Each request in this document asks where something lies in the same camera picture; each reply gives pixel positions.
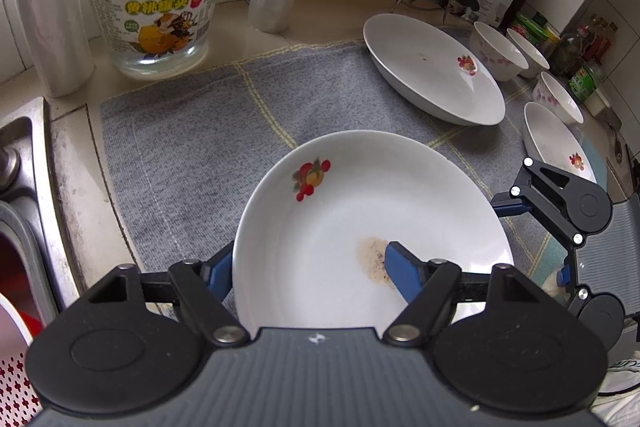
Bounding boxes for white plate fruit print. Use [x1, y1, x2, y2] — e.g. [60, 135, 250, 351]
[232, 130, 516, 330]
[363, 13, 506, 126]

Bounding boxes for white bowl pink flowers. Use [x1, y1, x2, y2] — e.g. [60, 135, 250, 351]
[506, 28, 551, 79]
[469, 21, 530, 82]
[531, 71, 585, 125]

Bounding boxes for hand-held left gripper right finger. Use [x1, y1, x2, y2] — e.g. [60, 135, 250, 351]
[382, 241, 543, 347]

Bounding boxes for green food package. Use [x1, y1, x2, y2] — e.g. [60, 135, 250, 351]
[512, 14, 561, 52]

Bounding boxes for dark glass jar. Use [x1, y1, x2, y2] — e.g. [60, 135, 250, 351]
[551, 31, 585, 78]

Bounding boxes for white strainer basket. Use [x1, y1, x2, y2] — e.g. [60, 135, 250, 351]
[0, 294, 48, 427]

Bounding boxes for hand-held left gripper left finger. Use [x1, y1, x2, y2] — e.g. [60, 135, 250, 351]
[89, 241, 251, 348]

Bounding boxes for red plastic basin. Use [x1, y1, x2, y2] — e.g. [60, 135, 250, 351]
[17, 309, 40, 339]

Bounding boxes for stainless steel sink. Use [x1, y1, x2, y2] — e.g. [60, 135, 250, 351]
[0, 97, 86, 343]

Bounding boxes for grey checked dish mat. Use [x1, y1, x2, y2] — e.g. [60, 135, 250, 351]
[99, 39, 608, 323]

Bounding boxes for small white dish fruit print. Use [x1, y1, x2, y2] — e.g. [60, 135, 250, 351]
[522, 102, 598, 185]

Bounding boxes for green label jar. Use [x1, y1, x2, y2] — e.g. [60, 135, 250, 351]
[567, 58, 607, 104]

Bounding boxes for steel sink basin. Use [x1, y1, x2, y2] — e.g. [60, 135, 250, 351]
[0, 201, 63, 338]

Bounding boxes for slim plastic bag roll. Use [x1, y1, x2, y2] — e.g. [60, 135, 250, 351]
[4, 0, 96, 98]

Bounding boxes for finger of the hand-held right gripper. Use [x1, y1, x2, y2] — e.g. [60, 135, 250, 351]
[57, 248, 593, 319]
[490, 157, 596, 245]

